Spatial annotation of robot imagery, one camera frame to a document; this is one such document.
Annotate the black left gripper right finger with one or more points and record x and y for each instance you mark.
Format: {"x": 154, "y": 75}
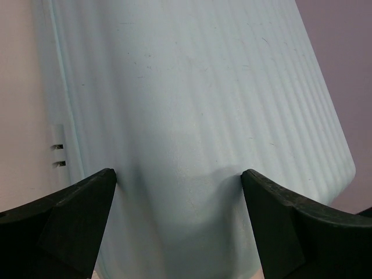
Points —
{"x": 297, "y": 237}

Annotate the light blue hard-shell suitcase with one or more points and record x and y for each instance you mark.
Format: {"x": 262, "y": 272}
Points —
{"x": 179, "y": 98}

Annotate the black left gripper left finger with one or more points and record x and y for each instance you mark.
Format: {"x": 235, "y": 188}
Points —
{"x": 59, "y": 235}

